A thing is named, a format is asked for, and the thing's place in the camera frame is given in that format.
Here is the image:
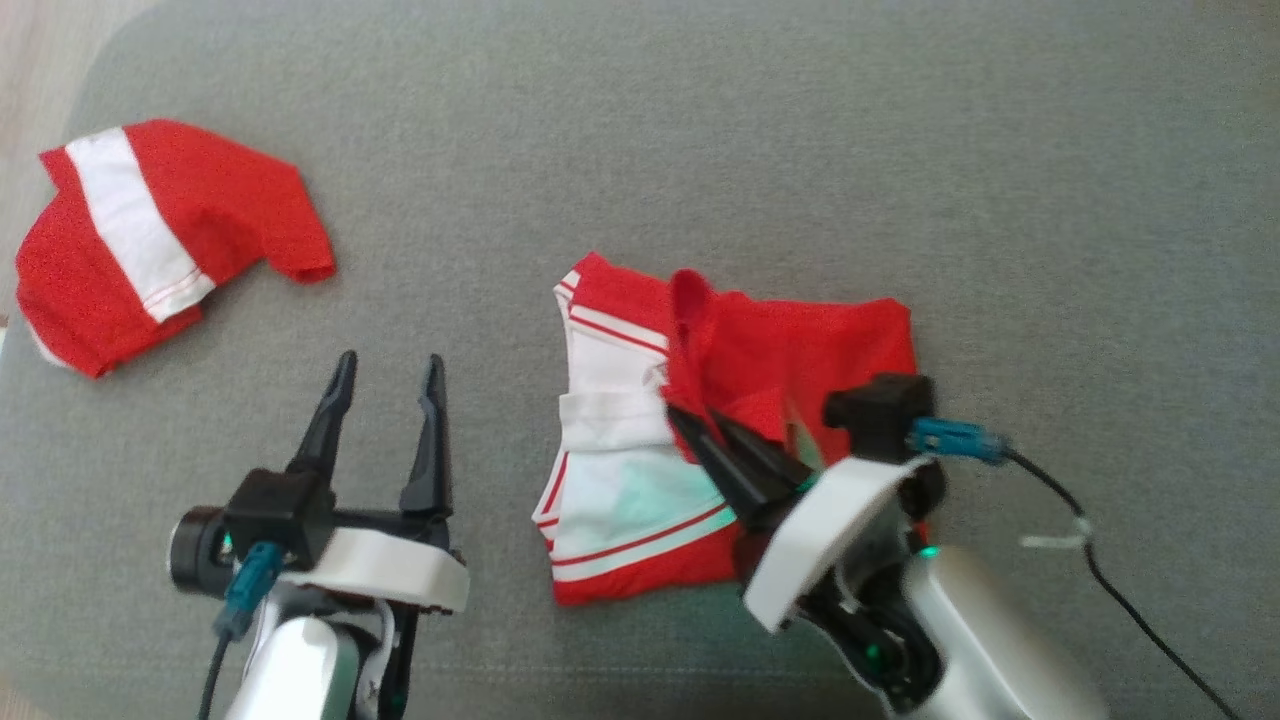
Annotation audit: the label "large grey sofa ottoman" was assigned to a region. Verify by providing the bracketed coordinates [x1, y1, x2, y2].
[0, 0, 1280, 720]

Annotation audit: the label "red t-shirt with white band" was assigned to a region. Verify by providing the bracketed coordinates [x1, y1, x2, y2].
[15, 118, 337, 380]

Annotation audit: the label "red shorts with white stripes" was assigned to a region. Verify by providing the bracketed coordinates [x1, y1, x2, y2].
[530, 252, 938, 608]

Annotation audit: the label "left black cable teal plug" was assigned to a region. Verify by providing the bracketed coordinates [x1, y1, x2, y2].
[198, 542, 287, 720]

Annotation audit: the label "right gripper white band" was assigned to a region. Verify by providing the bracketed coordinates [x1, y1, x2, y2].
[665, 403, 947, 634]

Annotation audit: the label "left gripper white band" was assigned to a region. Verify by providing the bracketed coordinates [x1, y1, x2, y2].
[168, 350, 471, 615]

